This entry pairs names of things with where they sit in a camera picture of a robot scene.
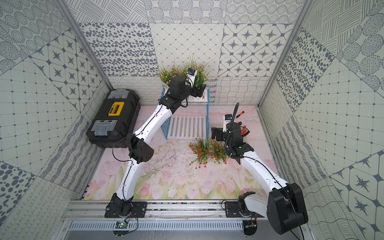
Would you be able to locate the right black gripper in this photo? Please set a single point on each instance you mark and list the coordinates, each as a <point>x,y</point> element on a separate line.
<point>219,131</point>

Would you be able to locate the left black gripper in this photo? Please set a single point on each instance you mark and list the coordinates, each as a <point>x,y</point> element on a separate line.
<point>199,90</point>

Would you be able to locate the red flower pot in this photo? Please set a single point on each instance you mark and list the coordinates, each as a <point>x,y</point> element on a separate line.
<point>202,149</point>
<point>217,151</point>

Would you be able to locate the pink flower pot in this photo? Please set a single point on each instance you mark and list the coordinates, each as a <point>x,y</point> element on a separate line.
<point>166,74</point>
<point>201,71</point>

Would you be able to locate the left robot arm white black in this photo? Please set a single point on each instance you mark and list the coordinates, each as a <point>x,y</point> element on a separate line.
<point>140,151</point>

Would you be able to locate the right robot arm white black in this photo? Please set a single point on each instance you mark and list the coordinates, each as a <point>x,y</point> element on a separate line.
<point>285,207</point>

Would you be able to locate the blue white two-tier rack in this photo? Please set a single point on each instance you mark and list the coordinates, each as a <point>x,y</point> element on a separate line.
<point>190,127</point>

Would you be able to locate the red work glove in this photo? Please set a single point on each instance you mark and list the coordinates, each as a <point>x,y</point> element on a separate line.
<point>244,131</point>

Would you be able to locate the floral pink table mat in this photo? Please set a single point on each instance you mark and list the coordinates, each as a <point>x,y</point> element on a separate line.
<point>170,175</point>

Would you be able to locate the black yellow toolbox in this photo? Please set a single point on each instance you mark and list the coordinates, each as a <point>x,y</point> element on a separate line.
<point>115,120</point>

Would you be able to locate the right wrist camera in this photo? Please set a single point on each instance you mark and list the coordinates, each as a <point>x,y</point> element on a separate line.
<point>227,118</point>

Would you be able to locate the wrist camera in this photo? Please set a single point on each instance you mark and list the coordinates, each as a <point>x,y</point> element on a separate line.
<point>227,118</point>
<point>191,75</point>

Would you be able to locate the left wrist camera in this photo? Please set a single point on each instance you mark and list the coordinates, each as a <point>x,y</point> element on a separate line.
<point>191,75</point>

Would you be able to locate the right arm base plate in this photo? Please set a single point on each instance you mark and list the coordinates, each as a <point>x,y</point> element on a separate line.
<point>235,210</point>

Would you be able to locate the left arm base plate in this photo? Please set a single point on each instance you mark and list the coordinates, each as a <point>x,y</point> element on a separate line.
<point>138,209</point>

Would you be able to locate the aluminium rail frame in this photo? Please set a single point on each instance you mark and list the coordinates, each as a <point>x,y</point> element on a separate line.
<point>170,220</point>

